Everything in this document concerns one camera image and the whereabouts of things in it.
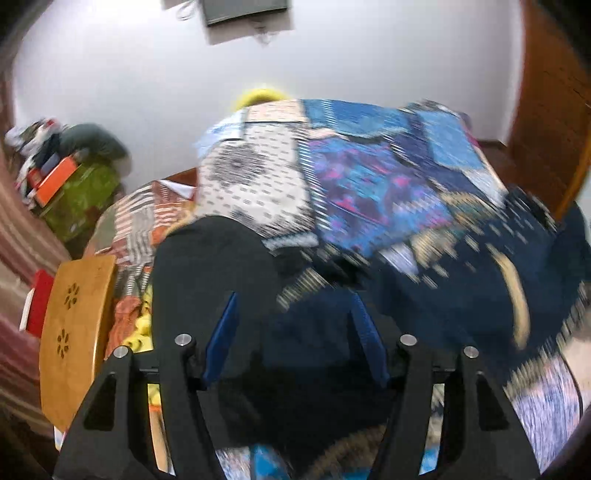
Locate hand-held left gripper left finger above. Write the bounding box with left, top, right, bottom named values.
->
left=53, top=291, right=241, bottom=480

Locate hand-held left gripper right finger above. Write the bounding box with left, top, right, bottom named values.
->
left=348, top=292, right=542, bottom=480

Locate navy blue garment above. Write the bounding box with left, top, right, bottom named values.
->
left=151, top=216, right=402, bottom=450

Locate yellow cloth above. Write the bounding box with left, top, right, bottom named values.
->
left=121, top=286, right=161, bottom=411

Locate navy beige patterned cloth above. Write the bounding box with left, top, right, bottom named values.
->
left=277, top=187, right=591, bottom=393

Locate wooden chair back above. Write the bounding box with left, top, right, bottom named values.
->
left=39, top=255, right=117, bottom=432

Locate orange patterned cloth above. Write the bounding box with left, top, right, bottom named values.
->
left=83, top=180, right=199, bottom=361

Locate blue patchwork quilt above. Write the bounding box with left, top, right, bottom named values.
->
left=194, top=98, right=585, bottom=480

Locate red book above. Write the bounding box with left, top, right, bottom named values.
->
left=20, top=270, right=55, bottom=337

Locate green patterned box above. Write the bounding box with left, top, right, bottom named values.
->
left=39, top=161, right=123, bottom=243

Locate striped brown cloth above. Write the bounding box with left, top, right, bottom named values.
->
left=0, top=152, right=72, bottom=435

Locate orange box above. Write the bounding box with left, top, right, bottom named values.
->
left=34, top=157, right=79, bottom=208

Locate dark green bag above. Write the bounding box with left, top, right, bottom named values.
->
left=60, top=122, right=132, bottom=160

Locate yellow cushion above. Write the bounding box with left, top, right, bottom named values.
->
left=233, top=88, right=291, bottom=112

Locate pile of clutter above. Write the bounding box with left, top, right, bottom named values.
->
left=4, top=117, right=63, bottom=195

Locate wooden door frame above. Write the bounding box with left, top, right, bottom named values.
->
left=551, top=138, right=591, bottom=222

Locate grey wall box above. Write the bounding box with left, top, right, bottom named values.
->
left=202, top=0, right=291, bottom=27

